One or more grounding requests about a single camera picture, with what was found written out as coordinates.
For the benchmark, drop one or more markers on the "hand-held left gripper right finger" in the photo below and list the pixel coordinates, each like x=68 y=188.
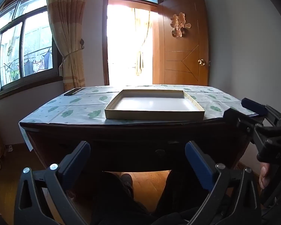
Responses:
x=199 y=166

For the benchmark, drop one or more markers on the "person's right hand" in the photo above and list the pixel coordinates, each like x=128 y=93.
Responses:
x=264 y=175

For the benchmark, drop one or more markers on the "green patterned tablecloth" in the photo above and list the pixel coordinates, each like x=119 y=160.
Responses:
x=72 y=103

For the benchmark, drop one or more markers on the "person's left leg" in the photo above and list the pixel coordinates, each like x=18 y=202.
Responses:
x=110 y=199

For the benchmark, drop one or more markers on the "hanging dark garment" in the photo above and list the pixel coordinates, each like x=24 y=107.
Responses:
x=47 y=59
x=28 y=66

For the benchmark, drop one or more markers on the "pale paper door decoration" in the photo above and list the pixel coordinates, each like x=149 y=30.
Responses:
x=180 y=24

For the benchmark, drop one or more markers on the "dark wooden desk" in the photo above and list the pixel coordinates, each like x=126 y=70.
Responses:
x=131 y=133

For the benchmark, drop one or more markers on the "brass door knob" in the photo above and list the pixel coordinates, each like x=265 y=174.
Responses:
x=202 y=62

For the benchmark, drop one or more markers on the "shallow cardboard tray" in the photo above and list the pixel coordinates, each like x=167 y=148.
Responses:
x=154 y=103

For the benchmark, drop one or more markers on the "large window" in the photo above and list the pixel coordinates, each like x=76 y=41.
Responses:
x=25 y=44

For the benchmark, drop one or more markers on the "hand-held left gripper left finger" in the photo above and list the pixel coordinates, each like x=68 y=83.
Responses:
x=77 y=164

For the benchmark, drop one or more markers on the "orange wooden door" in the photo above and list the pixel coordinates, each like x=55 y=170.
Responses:
x=180 y=51

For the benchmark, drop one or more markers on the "sheer doorway curtain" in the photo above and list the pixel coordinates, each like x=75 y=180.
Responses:
x=141 y=51

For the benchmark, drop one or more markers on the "beige tied curtain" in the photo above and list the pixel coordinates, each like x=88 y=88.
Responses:
x=65 y=28

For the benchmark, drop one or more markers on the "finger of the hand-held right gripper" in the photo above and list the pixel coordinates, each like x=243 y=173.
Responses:
x=236 y=118
x=253 y=105

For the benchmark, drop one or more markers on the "person's shoe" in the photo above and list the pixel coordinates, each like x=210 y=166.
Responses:
x=127 y=182

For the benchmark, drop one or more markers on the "metal curtain hook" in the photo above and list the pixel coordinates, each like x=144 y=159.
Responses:
x=82 y=43

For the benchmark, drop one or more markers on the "black phone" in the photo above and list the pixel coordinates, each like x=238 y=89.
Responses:
x=73 y=91

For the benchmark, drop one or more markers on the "person's leg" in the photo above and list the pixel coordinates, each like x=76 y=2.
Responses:
x=178 y=192
x=110 y=199

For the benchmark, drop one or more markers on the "person's right leg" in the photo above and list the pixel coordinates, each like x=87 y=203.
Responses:
x=178 y=192

